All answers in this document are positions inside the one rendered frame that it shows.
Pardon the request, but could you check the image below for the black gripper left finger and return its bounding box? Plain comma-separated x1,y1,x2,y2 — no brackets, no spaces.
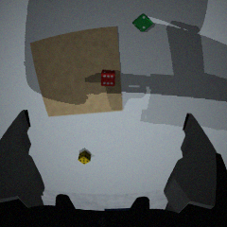
0,110,44,227

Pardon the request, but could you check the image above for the green die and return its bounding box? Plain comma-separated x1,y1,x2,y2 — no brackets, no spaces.
132,13,153,32

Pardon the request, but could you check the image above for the yellow die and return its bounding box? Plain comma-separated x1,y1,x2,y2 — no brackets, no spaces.
79,150,91,165

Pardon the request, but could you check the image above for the tan mat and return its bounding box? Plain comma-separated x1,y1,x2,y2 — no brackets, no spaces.
30,26,123,117

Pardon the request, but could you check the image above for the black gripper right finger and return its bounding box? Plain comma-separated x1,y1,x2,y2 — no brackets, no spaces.
164,113,227,227

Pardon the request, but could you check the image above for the dark red die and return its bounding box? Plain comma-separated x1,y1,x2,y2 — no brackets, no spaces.
101,70,115,86

